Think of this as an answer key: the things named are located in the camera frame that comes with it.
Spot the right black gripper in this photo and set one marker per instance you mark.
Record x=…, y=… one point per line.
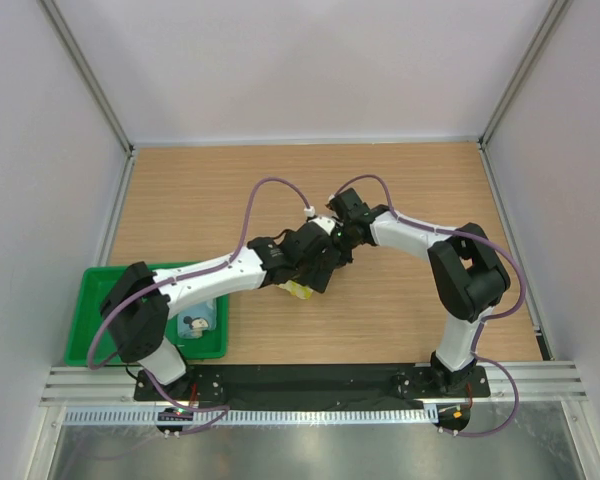
x=346, y=257

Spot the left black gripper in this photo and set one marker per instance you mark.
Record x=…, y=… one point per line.
x=318, y=276

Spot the yellow green patterned towel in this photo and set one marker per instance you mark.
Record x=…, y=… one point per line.
x=297, y=290

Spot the blue polka dot towel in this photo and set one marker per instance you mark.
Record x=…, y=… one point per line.
x=194, y=321

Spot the green plastic tray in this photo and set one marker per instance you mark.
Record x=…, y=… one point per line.
x=96, y=284

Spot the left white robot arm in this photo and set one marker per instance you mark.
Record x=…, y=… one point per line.
x=137, y=308

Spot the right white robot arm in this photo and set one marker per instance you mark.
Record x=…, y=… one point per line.
x=469, y=277

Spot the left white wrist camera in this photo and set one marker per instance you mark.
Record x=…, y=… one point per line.
x=326, y=223

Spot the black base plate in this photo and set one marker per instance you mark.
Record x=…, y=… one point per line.
x=321, y=388

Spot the white slotted cable duct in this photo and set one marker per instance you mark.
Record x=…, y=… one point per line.
x=161, y=416

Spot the aluminium front rail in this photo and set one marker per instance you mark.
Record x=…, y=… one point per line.
x=534, y=381

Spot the right aluminium frame post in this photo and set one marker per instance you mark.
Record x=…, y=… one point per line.
x=548, y=25

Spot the aluminium frame post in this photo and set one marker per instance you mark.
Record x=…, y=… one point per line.
x=548, y=25
x=67, y=39

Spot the left aluminium frame post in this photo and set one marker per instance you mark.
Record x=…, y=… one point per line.
x=67, y=39

